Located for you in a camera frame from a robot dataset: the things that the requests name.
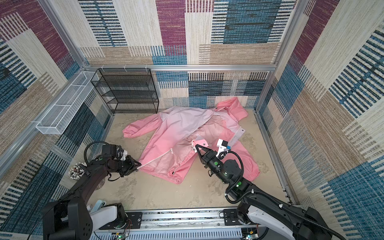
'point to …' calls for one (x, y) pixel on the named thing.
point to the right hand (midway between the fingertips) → (193, 148)
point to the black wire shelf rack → (127, 90)
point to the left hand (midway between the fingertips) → (140, 162)
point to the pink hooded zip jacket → (178, 131)
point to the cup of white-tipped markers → (76, 171)
